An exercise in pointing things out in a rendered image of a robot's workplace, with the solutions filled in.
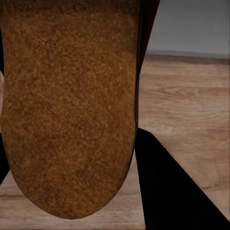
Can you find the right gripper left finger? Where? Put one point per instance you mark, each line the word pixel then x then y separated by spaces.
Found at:
pixel 4 165

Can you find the sandal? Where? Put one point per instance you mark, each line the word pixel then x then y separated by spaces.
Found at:
pixel 69 119

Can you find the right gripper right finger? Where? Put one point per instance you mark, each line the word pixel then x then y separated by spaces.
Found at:
pixel 171 199

